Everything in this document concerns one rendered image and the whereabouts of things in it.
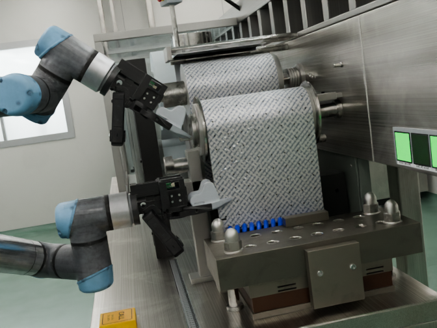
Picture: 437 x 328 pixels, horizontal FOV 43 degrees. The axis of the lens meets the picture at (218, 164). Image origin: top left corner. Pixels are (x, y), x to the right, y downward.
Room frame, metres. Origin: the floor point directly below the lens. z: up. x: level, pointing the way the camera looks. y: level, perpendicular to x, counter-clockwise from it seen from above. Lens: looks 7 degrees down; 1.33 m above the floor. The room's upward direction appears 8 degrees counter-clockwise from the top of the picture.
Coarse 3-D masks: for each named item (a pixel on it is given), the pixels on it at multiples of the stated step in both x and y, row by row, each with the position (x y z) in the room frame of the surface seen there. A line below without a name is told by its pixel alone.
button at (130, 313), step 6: (108, 312) 1.08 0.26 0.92; (114, 312) 1.07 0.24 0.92; (120, 312) 1.07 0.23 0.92; (126, 312) 1.06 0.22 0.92; (132, 312) 1.06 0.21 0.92; (102, 318) 1.05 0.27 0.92; (108, 318) 1.04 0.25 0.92; (114, 318) 1.04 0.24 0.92; (120, 318) 1.04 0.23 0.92; (126, 318) 1.03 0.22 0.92; (132, 318) 1.03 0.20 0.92; (102, 324) 1.02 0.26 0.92; (108, 324) 1.02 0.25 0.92; (114, 324) 1.01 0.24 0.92; (120, 324) 1.02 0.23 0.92; (126, 324) 1.02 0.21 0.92; (132, 324) 1.02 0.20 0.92
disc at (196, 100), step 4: (196, 96) 1.23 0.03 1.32; (196, 100) 1.21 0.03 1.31; (196, 104) 1.22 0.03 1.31; (200, 104) 1.20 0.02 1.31; (200, 108) 1.19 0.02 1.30; (200, 112) 1.18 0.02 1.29; (200, 116) 1.19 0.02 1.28; (204, 124) 1.17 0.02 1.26; (204, 128) 1.17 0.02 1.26; (204, 132) 1.17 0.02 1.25; (204, 136) 1.17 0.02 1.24; (204, 140) 1.18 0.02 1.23; (204, 144) 1.19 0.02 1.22; (204, 148) 1.20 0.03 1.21; (204, 152) 1.21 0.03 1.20; (204, 156) 1.22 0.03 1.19; (204, 160) 1.23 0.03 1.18
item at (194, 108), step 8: (192, 104) 1.25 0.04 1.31; (312, 104) 1.23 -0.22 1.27; (192, 112) 1.26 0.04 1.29; (200, 120) 1.19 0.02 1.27; (200, 128) 1.19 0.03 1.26; (200, 136) 1.19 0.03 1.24; (200, 144) 1.21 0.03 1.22; (208, 144) 1.20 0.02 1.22; (200, 152) 1.22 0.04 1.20; (208, 152) 1.22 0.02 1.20
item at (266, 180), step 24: (264, 144) 1.20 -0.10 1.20; (288, 144) 1.21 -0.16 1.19; (312, 144) 1.22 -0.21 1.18; (216, 168) 1.18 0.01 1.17; (240, 168) 1.19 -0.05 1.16; (264, 168) 1.20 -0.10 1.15; (288, 168) 1.21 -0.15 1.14; (312, 168) 1.21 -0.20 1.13; (240, 192) 1.19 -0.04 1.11; (264, 192) 1.20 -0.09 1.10; (288, 192) 1.21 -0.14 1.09; (312, 192) 1.21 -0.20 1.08; (240, 216) 1.19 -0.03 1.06; (264, 216) 1.20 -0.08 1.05
